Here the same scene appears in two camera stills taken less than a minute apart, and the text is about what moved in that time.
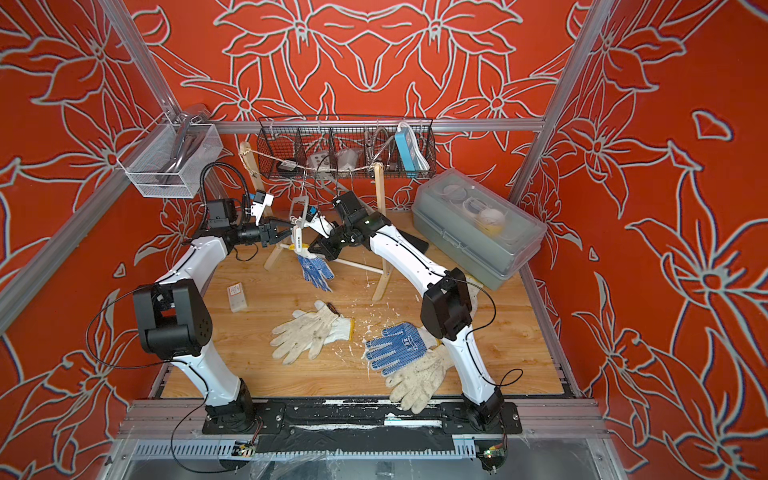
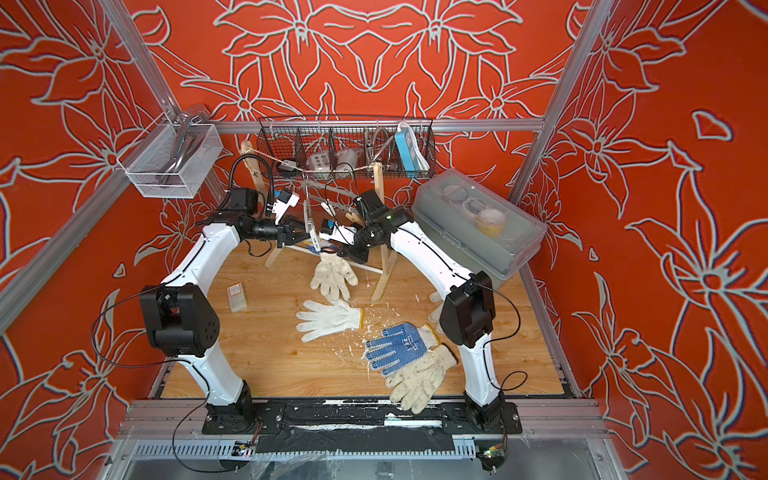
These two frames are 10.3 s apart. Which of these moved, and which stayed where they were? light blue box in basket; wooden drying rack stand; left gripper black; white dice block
Moved: left gripper black
Stayed: wooden drying rack stand; light blue box in basket; white dice block
